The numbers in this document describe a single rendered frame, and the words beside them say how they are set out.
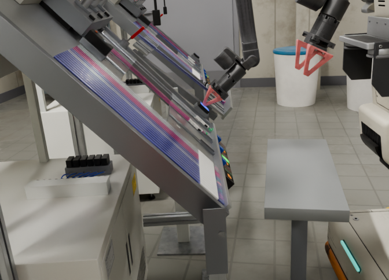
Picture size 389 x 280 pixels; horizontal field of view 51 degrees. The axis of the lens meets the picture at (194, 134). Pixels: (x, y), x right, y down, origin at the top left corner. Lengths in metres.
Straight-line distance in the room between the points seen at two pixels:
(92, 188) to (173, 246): 0.90
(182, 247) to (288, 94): 2.75
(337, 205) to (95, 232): 0.69
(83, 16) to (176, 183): 0.54
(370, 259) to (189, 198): 0.87
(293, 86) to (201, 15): 1.66
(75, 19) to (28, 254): 0.62
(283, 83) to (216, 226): 3.66
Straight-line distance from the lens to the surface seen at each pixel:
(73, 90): 0.89
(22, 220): 1.30
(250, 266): 2.01
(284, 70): 4.47
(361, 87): 4.34
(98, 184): 1.33
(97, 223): 1.20
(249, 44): 1.53
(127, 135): 0.89
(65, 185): 1.36
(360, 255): 1.66
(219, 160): 1.23
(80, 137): 1.68
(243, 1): 1.52
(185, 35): 5.52
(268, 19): 5.44
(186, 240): 2.16
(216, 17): 5.43
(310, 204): 1.27
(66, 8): 1.20
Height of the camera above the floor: 1.20
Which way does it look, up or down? 19 degrees down
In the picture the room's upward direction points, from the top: 4 degrees counter-clockwise
